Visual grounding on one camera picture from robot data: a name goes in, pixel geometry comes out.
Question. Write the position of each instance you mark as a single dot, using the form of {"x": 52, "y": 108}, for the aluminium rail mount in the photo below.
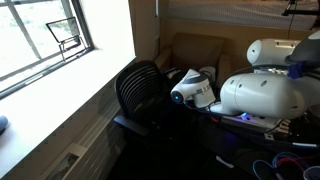
{"x": 253, "y": 123}

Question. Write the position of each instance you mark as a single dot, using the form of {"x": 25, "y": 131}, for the black slatted office chair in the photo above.
{"x": 140, "y": 86}

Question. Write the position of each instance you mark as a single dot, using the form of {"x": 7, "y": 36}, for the white wall heater unit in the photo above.
{"x": 96, "y": 143}

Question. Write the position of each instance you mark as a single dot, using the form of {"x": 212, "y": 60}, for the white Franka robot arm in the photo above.
{"x": 266, "y": 96}

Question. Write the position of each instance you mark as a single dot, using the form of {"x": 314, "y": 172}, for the black robot table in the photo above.
{"x": 233, "y": 143}

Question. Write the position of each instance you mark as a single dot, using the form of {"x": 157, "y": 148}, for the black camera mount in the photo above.
{"x": 300, "y": 12}

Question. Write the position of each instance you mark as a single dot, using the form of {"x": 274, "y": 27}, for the white paper strip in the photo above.
{"x": 225, "y": 162}

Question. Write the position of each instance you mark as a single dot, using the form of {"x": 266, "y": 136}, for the brown leather armchair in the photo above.
{"x": 196, "y": 50}

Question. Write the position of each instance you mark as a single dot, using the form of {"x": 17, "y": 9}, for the bright glass window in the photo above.
{"x": 26, "y": 40}

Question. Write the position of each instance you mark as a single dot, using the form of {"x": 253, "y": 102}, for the white quilted panel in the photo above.
{"x": 233, "y": 13}

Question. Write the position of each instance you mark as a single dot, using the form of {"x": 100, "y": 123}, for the white cup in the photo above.
{"x": 313, "y": 173}

